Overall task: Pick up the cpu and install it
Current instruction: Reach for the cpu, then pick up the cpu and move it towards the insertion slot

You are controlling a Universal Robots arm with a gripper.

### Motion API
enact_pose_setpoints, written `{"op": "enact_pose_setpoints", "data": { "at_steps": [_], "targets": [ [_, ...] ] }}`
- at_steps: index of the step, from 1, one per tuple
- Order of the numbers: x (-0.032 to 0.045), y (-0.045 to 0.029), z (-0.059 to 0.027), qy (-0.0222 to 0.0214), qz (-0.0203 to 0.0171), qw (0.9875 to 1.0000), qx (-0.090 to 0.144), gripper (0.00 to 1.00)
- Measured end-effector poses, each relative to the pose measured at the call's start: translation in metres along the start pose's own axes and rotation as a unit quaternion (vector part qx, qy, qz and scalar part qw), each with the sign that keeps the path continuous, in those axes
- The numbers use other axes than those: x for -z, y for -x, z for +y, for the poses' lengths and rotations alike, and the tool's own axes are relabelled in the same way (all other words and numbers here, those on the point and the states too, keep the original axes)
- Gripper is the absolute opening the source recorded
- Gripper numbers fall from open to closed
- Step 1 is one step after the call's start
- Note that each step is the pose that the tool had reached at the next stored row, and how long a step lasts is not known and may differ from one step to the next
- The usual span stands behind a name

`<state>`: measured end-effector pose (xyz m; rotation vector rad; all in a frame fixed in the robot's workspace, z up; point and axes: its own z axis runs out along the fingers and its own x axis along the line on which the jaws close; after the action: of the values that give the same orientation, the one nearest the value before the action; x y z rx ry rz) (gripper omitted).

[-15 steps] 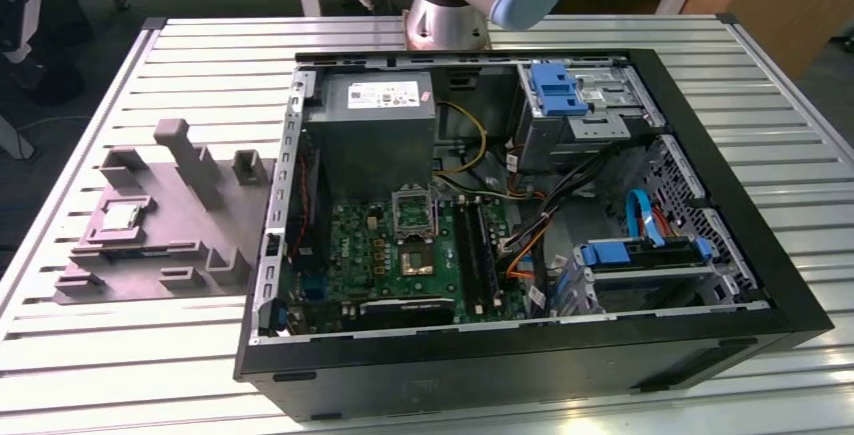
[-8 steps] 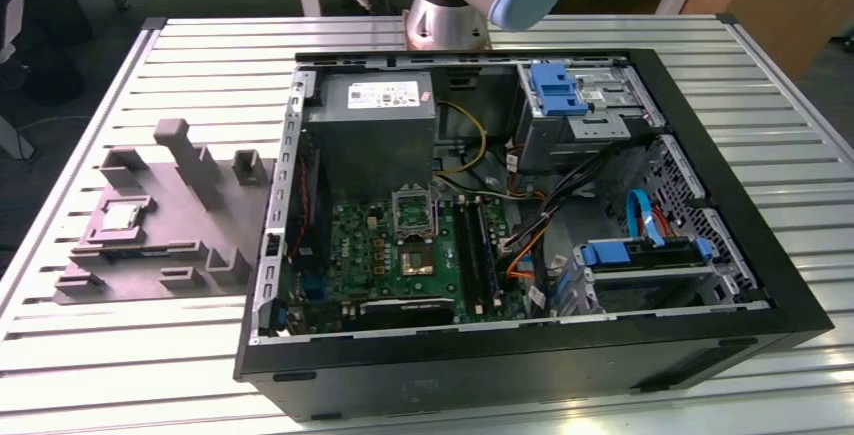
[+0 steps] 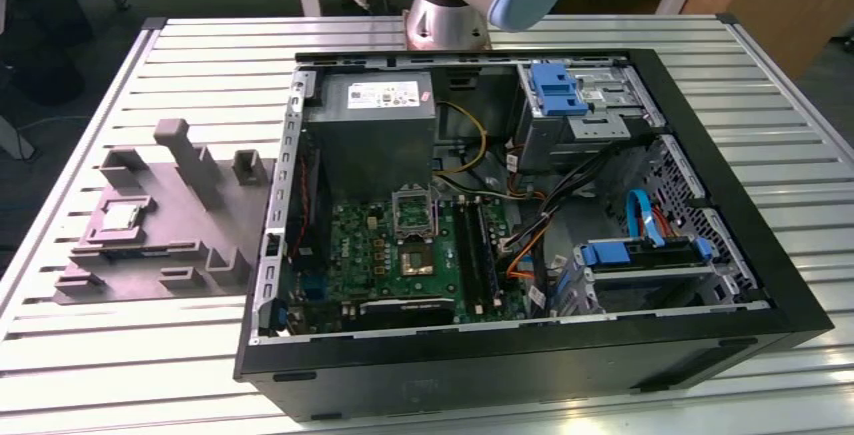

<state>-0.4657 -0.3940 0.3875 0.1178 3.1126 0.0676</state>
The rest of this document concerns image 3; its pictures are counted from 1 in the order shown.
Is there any silver CPU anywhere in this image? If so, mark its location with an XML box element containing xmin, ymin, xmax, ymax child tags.
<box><xmin>97</xmin><ymin>202</ymin><xmax>143</xmax><ymax>231</ymax></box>

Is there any CPU socket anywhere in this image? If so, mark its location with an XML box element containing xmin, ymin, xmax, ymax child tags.
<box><xmin>398</xmin><ymin>244</ymin><xmax>440</xmax><ymax>277</ymax></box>

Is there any metal locking lever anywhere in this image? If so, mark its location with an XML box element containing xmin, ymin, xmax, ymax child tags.
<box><xmin>428</xmin><ymin>187</ymin><xmax>443</xmax><ymax>244</ymax></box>

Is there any grey power supply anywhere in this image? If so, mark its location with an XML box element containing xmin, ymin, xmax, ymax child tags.
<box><xmin>303</xmin><ymin>68</ymin><xmax>439</xmax><ymax>194</ymax></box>

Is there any green motherboard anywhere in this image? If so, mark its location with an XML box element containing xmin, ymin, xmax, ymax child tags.
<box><xmin>279</xmin><ymin>187</ymin><xmax>535</xmax><ymax>334</ymax></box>

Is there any black case fan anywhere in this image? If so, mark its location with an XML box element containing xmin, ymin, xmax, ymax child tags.
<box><xmin>292</xmin><ymin>129</ymin><xmax>336</xmax><ymax>272</ymax></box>

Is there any black graphics card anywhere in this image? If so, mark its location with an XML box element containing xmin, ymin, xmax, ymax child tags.
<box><xmin>356</xmin><ymin>297</ymin><xmax>455</xmax><ymax>329</ymax></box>

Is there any short blue expansion slot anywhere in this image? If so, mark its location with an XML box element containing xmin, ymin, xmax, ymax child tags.
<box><xmin>301</xmin><ymin>276</ymin><xmax>330</xmax><ymax>305</ymax></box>

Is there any silver drive cage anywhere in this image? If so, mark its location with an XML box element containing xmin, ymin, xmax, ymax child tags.
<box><xmin>516</xmin><ymin>62</ymin><xmax>668</xmax><ymax>171</ymax></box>
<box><xmin>572</xmin><ymin>237</ymin><xmax>769</xmax><ymax>316</ymax></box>

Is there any blue disk carrier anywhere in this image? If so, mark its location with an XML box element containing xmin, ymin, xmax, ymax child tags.
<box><xmin>530</xmin><ymin>62</ymin><xmax>588</xmax><ymax>117</ymax></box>
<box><xmin>579</xmin><ymin>237</ymin><xmax>715</xmax><ymax>269</ymax></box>

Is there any black PC case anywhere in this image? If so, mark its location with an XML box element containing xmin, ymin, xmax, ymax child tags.
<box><xmin>231</xmin><ymin>47</ymin><xmax>837</xmax><ymax>424</ymax></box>

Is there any grey parts rack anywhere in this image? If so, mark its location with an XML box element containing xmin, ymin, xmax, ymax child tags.
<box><xmin>51</xmin><ymin>118</ymin><xmax>279</xmax><ymax>306</ymax></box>

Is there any white stand leg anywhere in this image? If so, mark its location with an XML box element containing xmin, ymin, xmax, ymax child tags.
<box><xmin>0</xmin><ymin>113</ymin><xmax>36</xmax><ymax>160</ymax></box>

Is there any wooden cabinet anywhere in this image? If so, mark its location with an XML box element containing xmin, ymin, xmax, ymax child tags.
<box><xmin>683</xmin><ymin>0</ymin><xmax>854</xmax><ymax>81</ymax></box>

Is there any power wire bundle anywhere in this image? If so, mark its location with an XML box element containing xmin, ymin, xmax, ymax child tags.
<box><xmin>432</xmin><ymin>174</ymin><xmax>546</xmax><ymax>202</ymax></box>

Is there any yellow wire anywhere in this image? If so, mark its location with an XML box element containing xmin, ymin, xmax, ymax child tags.
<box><xmin>432</xmin><ymin>99</ymin><xmax>488</xmax><ymax>175</ymax></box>

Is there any twisted fan wire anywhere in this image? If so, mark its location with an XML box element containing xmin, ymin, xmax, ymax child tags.
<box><xmin>295</xmin><ymin>152</ymin><xmax>316</xmax><ymax>261</ymax></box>

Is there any orange wire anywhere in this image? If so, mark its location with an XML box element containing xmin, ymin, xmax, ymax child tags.
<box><xmin>504</xmin><ymin>244</ymin><xmax>535</xmax><ymax>284</ymax></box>

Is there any black sleeved cable bundle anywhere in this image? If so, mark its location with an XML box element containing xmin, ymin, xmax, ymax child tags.
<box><xmin>499</xmin><ymin>139</ymin><xmax>659</xmax><ymax>251</ymax></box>

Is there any blue data cable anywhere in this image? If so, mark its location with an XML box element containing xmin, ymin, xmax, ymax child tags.
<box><xmin>626</xmin><ymin>188</ymin><xmax>668</xmax><ymax>249</ymax></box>

